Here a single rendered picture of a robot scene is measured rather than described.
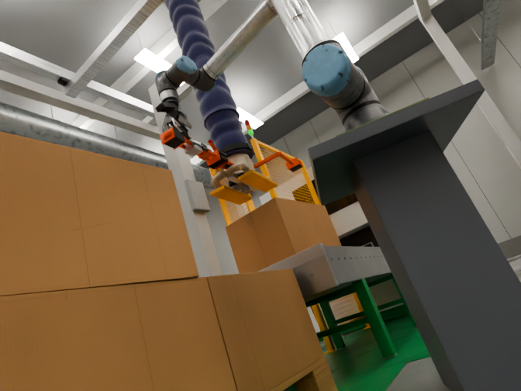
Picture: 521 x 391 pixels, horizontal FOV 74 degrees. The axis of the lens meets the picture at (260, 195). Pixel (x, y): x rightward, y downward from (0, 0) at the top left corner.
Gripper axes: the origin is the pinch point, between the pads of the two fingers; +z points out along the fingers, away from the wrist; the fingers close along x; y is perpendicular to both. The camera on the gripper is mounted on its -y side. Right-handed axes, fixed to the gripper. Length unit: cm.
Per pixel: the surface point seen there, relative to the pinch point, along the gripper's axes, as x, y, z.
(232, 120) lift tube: -7, 53, -30
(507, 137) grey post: -198, 307, -10
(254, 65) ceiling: 82, 566, -498
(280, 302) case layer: -12, 22, 81
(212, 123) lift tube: 4, 50, -33
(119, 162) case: -3, -42, 29
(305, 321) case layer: -15, 36, 92
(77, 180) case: -1, -56, 38
